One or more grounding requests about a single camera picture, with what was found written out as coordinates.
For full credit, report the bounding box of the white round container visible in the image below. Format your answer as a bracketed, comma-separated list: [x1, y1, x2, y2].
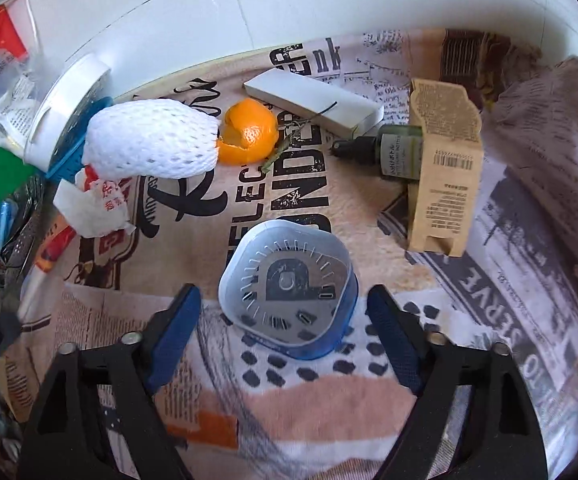
[24, 54, 114, 173]

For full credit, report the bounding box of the brown cardboard box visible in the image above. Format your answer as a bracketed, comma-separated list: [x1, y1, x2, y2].
[406, 77, 485, 258]

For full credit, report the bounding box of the white foam fruit net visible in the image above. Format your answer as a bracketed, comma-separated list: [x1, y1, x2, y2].
[81, 100, 220, 181]

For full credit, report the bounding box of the green leaf stem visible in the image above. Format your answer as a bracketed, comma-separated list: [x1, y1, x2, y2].
[261, 120, 310, 175]

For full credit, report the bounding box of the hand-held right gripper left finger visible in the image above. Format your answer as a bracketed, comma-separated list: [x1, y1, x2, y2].
[16, 282, 205, 480]

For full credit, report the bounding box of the orange peel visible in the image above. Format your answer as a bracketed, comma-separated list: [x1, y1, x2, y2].
[215, 98, 280, 166]

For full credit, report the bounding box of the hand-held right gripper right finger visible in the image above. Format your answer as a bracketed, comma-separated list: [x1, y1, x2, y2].
[366, 284, 552, 480]

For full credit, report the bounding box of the metal strainer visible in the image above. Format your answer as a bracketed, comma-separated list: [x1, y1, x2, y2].
[0, 180, 44, 286]

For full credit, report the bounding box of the orange red packet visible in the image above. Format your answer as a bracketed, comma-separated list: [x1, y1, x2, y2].
[34, 215, 77, 273]

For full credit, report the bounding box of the newspaper sheet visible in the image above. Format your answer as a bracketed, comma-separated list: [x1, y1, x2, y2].
[0, 27, 578, 480]

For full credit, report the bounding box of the crumpled white red-print wrapper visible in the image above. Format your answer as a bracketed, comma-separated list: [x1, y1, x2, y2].
[53, 165, 137, 238]

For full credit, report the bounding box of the green spray bottle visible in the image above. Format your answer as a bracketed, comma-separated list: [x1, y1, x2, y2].
[330, 124, 425, 181]

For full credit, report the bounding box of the clear blue plastic cup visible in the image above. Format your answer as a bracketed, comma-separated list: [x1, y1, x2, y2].
[219, 219, 360, 361]

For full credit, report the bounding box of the white box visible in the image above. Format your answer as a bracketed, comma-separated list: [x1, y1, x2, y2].
[242, 69, 385, 138]

